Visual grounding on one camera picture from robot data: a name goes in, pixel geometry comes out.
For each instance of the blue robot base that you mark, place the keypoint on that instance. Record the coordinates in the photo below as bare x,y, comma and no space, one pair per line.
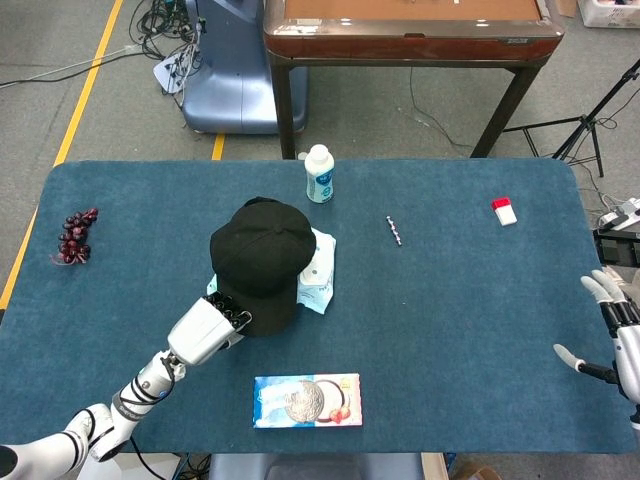
230,80

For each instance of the white plastic basket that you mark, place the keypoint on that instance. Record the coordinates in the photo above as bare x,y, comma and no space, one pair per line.
607,12

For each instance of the black tripod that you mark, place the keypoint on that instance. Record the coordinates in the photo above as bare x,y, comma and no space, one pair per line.
585,125

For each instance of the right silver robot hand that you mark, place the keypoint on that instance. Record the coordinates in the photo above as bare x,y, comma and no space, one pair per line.
627,350

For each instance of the red and white small box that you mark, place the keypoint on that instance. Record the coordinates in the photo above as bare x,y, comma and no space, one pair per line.
505,214

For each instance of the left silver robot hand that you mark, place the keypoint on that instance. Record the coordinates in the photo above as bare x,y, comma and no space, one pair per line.
200,330

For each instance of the brown mahjong table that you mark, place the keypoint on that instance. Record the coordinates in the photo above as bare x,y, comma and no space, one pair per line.
410,42

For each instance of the dark red grape bunch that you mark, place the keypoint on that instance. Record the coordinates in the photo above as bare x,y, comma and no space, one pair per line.
74,237

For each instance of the black equipment box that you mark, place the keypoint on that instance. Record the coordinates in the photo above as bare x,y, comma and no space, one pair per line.
617,248

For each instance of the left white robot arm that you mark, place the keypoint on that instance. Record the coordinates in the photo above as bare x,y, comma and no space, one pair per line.
100,425

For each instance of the white yogurt drink bottle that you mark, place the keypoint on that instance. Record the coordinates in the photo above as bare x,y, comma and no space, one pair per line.
320,175

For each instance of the blue pink Oreo cookie box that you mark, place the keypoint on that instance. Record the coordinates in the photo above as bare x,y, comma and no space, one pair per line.
307,401

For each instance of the white power strip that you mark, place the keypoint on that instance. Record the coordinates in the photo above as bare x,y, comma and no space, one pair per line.
622,214

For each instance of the black baseball cap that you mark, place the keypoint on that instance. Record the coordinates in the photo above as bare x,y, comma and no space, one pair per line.
260,260

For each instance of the light blue wet wipes pack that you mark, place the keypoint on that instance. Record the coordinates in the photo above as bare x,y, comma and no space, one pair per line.
320,280

